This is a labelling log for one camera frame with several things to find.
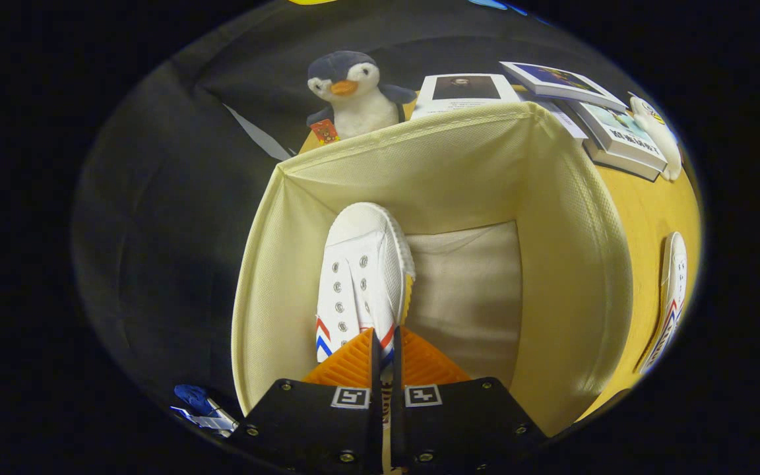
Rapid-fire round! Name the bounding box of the white duck plush toy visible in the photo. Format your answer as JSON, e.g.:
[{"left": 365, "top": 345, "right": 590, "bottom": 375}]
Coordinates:
[{"left": 629, "top": 92, "right": 683, "bottom": 182}]

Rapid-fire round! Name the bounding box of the thick grey book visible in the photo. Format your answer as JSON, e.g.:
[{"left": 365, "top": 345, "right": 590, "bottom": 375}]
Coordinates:
[{"left": 581, "top": 142, "right": 661, "bottom": 183}]

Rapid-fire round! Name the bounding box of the white book with text cover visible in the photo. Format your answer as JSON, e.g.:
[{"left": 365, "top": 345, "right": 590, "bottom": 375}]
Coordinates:
[{"left": 519, "top": 92, "right": 589, "bottom": 141}]

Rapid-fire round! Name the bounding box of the book with teal cover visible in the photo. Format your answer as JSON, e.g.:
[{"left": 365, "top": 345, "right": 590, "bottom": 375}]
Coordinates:
[{"left": 571, "top": 100, "right": 668, "bottom": 174}]

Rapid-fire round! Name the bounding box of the beige fabric storage box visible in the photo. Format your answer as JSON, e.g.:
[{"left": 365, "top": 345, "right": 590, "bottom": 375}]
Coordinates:
[{"left": 230, "top": 100, "right": 635, "bottom": 437}]

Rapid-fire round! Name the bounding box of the white canvas shoe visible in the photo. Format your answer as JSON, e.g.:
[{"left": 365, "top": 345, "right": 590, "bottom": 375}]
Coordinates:
[
  {"left": 315, "top": 202, "right": 416, "bottom": 473},
  {"left": 639, "top": 231, "right": 689, "bottom": 375}
]

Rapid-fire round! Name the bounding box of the grey penguin plush toy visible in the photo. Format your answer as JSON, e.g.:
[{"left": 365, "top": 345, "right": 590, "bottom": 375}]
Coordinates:
[{"left": 305, "top": 51, "right": 418, "bottom": 144}]

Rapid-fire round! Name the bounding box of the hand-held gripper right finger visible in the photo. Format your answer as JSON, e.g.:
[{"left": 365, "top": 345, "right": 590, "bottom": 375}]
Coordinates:
[{"left": 390, "top": 327, "right": 548, "bottom": 474}]

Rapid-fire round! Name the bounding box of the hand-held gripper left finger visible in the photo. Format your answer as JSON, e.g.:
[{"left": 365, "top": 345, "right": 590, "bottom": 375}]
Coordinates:
[{"left": 230, "top": 328, "right": 384, "bottom": 475}]

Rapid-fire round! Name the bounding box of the blue and white object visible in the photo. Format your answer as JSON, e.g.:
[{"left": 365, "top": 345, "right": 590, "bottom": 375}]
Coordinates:
[{"left": 170, "top": 384, "right": 239, "bottom": 437}]

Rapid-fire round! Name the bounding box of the book with blue picture cover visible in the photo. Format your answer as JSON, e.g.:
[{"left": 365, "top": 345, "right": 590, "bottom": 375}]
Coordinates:
[{"left": 500, "top": 61, "right": 628, "bottom": 111}]

